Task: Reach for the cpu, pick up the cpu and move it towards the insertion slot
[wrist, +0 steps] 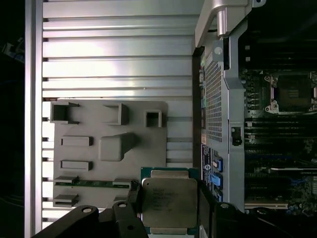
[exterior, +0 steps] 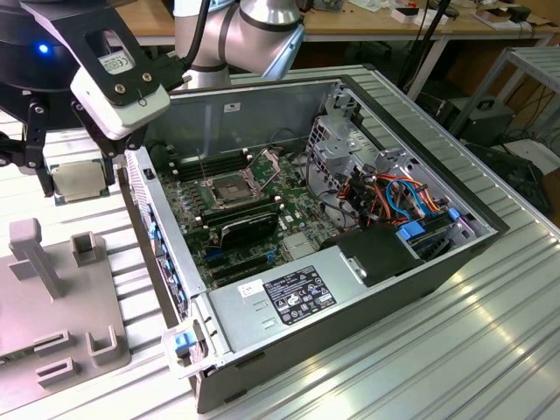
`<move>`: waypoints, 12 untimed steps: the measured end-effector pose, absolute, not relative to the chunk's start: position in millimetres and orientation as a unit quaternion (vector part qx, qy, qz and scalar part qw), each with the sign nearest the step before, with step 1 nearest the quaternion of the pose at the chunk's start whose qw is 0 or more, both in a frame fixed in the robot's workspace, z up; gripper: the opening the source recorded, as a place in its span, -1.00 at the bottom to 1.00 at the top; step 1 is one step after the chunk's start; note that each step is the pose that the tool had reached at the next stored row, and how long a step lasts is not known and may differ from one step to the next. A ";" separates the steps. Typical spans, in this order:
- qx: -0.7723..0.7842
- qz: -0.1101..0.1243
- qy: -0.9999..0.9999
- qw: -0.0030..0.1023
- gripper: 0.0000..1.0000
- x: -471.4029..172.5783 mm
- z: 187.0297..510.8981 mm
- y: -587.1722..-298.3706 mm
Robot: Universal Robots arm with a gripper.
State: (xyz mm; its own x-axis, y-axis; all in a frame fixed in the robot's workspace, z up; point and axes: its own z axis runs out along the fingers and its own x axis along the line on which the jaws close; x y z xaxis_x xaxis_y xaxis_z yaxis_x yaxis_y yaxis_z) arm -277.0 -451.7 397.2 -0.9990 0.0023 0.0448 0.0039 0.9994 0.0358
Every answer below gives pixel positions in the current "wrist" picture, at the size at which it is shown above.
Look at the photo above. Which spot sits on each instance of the metal socket cover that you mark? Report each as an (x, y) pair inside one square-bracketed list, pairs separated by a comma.
[(315, 94)]

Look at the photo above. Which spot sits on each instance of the black graphics card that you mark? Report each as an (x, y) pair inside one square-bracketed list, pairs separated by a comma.
[(297, 178)]

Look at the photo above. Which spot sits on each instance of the blue card retention clip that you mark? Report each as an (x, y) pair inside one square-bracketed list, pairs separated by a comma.
[(219, 196), (217, 163), (215, 179)]

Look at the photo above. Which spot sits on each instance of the grey parts rack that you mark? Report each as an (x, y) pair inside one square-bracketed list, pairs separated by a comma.
[(81, 153)]

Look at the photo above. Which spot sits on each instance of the black RAM slot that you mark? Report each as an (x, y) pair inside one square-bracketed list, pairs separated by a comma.
[(280, 142), (280, 135), (280, 128), (282, 56), (280, 121), (282, 62), (282, 44), (282, 50)]

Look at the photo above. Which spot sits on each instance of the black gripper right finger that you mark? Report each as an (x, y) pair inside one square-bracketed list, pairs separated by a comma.
[(227, 223)]

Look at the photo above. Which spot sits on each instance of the green motherboard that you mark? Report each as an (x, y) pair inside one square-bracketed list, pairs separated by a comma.
[(309, 146)]

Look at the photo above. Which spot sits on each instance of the black case lock latch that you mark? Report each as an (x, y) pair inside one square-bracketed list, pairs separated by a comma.
[(237, 141)]

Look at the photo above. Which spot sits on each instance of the CPU socket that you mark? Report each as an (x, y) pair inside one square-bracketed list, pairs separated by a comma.
[(293, 91)]

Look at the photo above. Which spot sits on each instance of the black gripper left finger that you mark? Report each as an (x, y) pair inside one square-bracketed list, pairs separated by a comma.
[(123, 218)]

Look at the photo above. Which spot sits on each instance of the open PC case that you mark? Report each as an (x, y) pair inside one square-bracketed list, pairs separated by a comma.
[(234, 104)]

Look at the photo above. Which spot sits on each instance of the green RAM stick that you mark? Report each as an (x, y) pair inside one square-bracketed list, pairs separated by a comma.
[(94, 184)]

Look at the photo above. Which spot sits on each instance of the silver topped CPU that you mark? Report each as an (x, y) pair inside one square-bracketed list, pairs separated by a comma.
[(171, 198)]

